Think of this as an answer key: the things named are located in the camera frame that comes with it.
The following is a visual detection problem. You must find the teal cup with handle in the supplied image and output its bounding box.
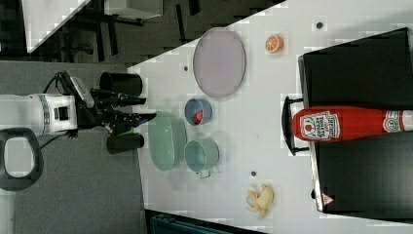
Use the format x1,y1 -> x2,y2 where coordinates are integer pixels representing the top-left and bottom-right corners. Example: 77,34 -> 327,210
184,137 -> 220,179

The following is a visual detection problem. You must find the black oven door handle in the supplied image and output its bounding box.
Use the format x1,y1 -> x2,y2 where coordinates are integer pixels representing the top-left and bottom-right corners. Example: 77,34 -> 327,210
282,97 -> 310,156

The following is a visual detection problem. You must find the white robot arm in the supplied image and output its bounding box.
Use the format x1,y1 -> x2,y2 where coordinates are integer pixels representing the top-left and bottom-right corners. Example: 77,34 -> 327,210
1,90 -> 156,192

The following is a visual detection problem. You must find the white background table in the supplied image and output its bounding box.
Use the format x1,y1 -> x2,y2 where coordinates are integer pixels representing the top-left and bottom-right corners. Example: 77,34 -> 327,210
20,0 -> 92,54

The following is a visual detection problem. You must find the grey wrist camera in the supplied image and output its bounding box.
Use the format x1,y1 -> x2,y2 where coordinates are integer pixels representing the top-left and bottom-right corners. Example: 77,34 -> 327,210
70,76 -> 94,108

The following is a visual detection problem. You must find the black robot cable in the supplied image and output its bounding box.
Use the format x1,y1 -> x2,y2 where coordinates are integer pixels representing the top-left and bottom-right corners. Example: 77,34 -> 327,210
42,70 -> 77,96

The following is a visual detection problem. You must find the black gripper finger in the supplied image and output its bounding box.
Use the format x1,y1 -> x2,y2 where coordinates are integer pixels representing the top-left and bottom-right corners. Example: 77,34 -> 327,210
96,93 -> 146,107
105,113 -> 157,135

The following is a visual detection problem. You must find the blue small bowl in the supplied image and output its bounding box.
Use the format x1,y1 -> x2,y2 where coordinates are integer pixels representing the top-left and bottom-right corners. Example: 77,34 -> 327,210
184,98 -> 212,126

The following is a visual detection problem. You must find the peeled banana toy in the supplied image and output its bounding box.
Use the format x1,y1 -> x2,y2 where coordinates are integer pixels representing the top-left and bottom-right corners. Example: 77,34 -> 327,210
246,183 -> 274,219

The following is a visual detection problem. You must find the black toaster oven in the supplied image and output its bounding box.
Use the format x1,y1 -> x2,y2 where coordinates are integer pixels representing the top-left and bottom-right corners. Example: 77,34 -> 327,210
293,28 -> 412,223

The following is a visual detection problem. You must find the red toy in bowl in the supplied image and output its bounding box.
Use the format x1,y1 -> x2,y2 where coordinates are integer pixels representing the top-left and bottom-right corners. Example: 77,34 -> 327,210
193,110 -> 204,125

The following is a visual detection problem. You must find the green oval colander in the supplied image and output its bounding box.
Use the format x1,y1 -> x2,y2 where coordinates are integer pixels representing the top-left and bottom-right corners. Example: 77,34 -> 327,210
148,111 -> 187,172

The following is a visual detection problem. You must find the red ketchup bottle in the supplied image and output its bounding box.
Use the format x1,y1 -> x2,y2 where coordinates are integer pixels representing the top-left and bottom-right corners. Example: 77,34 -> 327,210
291,106 -> 412,142

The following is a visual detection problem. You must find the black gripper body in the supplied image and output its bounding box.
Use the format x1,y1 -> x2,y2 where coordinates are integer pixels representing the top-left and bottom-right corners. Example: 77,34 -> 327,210
75,89 -> 109,130

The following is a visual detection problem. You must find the orange slice toy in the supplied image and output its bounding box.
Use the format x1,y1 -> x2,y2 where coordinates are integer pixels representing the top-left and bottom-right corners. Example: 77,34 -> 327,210
265,35 -> 284,54

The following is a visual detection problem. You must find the purple round plate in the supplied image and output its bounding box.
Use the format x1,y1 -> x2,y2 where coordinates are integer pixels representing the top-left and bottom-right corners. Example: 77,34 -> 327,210
193,27 -> 245,98

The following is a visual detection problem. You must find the black cylinder post upper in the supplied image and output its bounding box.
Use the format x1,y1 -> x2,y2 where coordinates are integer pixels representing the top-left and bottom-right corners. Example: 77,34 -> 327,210
99,72 -> 143,96

